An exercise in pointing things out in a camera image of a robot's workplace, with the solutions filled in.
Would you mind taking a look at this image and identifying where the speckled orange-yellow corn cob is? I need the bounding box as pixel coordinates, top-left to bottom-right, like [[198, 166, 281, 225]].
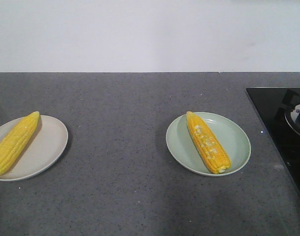
[[186, 111, 231, 174]]

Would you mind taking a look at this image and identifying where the yellow corn cob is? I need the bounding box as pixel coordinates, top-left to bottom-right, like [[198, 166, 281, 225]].
[[0, 111, 40, 175]]

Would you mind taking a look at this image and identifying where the black glass gas hob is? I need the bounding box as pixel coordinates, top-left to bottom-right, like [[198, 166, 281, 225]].
[[246, 87, 300, 196]]

